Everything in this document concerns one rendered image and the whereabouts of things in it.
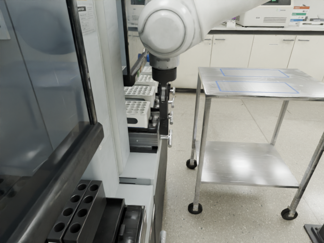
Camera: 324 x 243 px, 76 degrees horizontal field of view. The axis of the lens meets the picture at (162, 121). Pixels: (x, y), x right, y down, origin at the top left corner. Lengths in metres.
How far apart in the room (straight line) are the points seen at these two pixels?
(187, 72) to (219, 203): 1.97
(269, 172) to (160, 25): 1.21
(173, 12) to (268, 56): 2.85
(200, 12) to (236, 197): 1.35
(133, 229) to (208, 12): 0.42
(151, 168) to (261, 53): 2.70
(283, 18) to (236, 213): 2.40
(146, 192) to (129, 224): 0.17
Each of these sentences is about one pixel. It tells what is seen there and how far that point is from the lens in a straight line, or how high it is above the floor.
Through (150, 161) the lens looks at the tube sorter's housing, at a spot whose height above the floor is 0.73.
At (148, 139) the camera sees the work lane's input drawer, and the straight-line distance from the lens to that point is 0.67.
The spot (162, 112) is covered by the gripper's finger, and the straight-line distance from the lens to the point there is 0.65.
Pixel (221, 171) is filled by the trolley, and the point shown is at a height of 0.28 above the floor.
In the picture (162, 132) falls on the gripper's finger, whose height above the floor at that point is 0.77.
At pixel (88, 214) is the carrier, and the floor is 0.88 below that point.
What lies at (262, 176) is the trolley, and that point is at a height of 0.28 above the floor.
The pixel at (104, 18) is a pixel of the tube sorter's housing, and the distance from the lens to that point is 0.46.
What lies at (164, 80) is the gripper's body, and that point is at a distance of 0.61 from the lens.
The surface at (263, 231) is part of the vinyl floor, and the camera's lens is 1.51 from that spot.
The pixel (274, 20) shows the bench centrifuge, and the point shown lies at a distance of 3.14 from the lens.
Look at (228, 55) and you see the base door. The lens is 3.04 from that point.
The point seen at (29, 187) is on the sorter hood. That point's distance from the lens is 0.23.
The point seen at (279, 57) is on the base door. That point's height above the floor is 0.54.
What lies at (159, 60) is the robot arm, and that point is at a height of 1.03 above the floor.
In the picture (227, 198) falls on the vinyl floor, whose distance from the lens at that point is 1.59.
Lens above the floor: 1.17
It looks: 30 degrees down
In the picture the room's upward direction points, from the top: straight up
